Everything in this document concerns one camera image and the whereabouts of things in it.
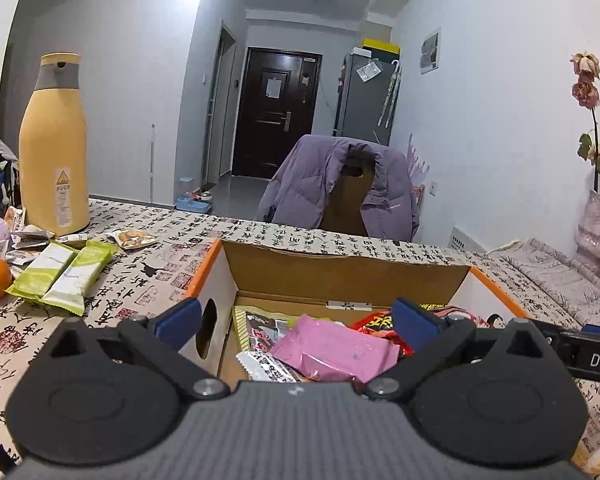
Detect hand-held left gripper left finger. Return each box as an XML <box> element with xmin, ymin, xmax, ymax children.
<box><xmin>45</xmin><ymin>297</ymin><xmax>231</xmax><ymax>401</ymax></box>

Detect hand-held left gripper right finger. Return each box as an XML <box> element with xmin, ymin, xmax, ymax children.
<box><xmin>362</xmin><ymin>297</ymin><xmax>556</xmax><ymax>403</ymax></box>

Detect red snack packet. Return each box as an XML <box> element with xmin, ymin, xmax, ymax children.
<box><xmin>350</xmin><ymin>302</ymin><xmax>481</xmax><ymax>358</ymax></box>

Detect green edged snack packet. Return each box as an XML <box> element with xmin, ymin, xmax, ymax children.
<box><xmin>231</xmin><ymin>305</ymin><xmax>293</xmax><ymax>353</ymax></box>

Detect pink snack packet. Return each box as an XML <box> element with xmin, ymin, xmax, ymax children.
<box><xmin>270</xmin><ymin>314</ymin><xmax>402</xmax><ymax>385</ymax></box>

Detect red cardboard box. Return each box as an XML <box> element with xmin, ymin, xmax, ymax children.
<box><xmin>180</xmin><ymin>237</ymin><xmax>531</xmax><ymax>386</ymax></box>

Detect grey quilted cushion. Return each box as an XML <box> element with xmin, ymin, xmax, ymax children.
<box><xmin>485</xmin><ymin>237</ymin><xmax>600</xmax><ymax>331</ymax></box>

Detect small brown snack packet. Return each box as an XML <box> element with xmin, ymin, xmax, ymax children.
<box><xmin>106</xmin><ymin>229</ymin><xmax>158</xmax><ymax>252</ymax></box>

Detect pink glitter vase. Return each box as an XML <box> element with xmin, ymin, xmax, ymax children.
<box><xmin>575</xmin><ymin>190</ymin><xmax>600</xmax><ymax>286</ymax></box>

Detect blue pet feeder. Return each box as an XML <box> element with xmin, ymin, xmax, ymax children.
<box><xmin>176</xmin><ymin>176</ymin><xmax>213</xmax><ymax>214</ymax></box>

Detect wooden chair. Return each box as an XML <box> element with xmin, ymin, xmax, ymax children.
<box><xmin>320</xmin><ymin>152</ymin><xmax>376</xmax><ymax>237</ymax></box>

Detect pile of small sachets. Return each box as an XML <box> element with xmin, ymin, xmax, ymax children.
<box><xmin>4</xmin><ymin>206</ymin><xmax>57</xmax><ymax>267</ymax></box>

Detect dark brown door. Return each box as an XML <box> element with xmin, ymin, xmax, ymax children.
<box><xmin>231</xmin><ymin>46</ymin><xmax>323</xmax><ymax>181</ymax></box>

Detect yellow thermos jug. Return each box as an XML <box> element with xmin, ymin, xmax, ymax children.
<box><xmin>18</xmin><ymin>52</ymin><xmax>91</xmax><ymax>237</ymax></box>

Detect grey refrigerator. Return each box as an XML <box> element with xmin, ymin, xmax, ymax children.
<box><xmin>334</xmin><ymin>47</ymin><xmax>402</xmax><ymax>147</ymax></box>

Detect folded white umbrella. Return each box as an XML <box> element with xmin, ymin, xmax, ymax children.
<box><xmin>377</xmin><ymin>59</ymin><xmax>402</xmax><ymax>128</ymax></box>

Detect dried pink roses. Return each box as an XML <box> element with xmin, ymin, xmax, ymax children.
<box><xmin>570</xmin><ymin>51</ymin><xmax>600</xmax><ymax>198</ymax></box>

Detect clear hanging plastic bag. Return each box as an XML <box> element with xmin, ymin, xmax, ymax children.
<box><xmin>356</xmin><ymin>59</ymin><xmax>383</xmax><ymax>83</ymax></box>

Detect yellow box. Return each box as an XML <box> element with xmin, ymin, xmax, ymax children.
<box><xmin>361</xmin><ymin>37</ymin><xmax>401</xmax><ymax>56</ymax></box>

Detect white wall heater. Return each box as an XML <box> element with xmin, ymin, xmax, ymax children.
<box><xmin>450</xmin><ymin>227</ymin><xmax>486</xmax><ymax>253</ymax></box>

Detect pink wall decoration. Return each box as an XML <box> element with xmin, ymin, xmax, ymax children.
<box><xmin>405</xmin><ymin>132</ymin><xmax>431</xmax><ymax>201</ymax></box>

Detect wall poster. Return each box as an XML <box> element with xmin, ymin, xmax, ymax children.
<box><xmin>419</xmin><ymin>27</ymin><xmax>442</xmax><ymax>75</ymax></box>

